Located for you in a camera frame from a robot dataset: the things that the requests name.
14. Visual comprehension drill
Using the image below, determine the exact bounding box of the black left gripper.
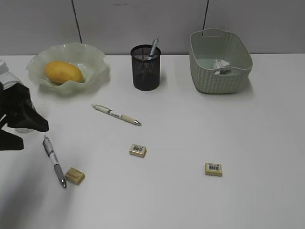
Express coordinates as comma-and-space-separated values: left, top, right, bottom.
0, 82, 49, 151

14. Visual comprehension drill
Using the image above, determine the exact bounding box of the clear plastic water bottle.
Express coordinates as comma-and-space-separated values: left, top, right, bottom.
0, 60, 35, 133

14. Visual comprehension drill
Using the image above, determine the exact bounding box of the yellow mango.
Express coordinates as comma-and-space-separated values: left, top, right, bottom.
45, 61, 83, 83

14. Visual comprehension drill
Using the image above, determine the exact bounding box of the blue white retractable pen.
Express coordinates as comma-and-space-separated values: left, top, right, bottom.
148, 37, 159, 60

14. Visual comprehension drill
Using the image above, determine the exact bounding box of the white waste paper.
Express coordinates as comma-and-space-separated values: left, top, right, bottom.
213, 59, 232, 74

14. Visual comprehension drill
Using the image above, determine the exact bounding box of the white grey retractable pen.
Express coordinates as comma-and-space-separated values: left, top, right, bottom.
42, 135, 67, 188

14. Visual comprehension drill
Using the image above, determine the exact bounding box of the yellow eraser with black logo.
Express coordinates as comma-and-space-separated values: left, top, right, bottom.
65, 167, 85, 185

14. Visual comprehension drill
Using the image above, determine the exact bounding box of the beige retractable pen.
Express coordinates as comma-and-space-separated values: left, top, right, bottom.
91, 104, 142, 126

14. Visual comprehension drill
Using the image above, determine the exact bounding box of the pale green wavy glass plate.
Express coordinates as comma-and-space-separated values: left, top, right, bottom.
26, 42, 109, 93

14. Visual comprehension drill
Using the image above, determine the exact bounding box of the yellow eraser barcode centre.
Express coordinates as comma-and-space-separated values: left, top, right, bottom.
129, 144, 147, 158

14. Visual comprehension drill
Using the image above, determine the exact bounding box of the yellow eraser barcode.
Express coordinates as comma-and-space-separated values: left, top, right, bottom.
204, 163, 223, 177
129, 144, 147, 158

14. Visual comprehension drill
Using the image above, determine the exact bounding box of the black mesh pen holder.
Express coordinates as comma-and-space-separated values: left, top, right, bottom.
131, 44, 161, 91

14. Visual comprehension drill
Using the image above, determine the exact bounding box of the yellow eraser barcode right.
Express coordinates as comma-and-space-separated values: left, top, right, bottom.
204, 163, 223, 177

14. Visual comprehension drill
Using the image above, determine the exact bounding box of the pale green woven plastic basket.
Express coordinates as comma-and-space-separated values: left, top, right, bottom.
189, 28, 253, 94

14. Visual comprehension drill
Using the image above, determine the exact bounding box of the black cable on left wall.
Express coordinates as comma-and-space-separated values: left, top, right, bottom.
71, 0, 84, 44

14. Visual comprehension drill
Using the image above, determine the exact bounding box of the black cable on wall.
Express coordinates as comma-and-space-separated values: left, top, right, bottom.
71, 0, 84, 44
202, 0, 211, 37

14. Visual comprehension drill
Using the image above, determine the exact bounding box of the black cable on right wall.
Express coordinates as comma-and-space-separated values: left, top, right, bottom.
202, 0, 211, 37

